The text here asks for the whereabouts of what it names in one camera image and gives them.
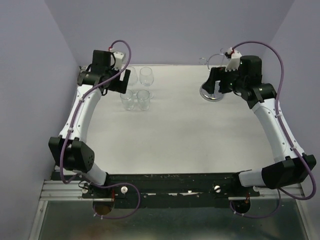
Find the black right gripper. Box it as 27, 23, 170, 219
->
201, 65, 246, 94

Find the clear wine glass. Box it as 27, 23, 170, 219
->
126, 66, 138, 95
139, 67, 154, 99

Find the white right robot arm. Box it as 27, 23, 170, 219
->
202, 55, 316, 196

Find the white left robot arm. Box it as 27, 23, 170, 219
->
48, 48, 131, 198

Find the chrome wine glass rack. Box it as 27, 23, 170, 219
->
199, 48, 225, 102

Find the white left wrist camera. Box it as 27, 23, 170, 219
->
108, 47, 126, 71

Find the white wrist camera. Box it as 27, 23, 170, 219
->
224, 47, 242, 72
108, 47, 126, 71

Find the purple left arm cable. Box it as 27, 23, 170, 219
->
59, 39, 141, 221

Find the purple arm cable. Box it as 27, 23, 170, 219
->
59, 39, 141, 221
229, 40, 318, 220

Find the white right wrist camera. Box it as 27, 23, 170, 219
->
224, 47, 242, 72

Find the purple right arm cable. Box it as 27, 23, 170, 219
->
229, 40, 318, 220

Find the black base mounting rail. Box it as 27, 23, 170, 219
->
82, 172, 260, 209

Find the aluminium frame rail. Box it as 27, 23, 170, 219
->
28, 179, 82, 240

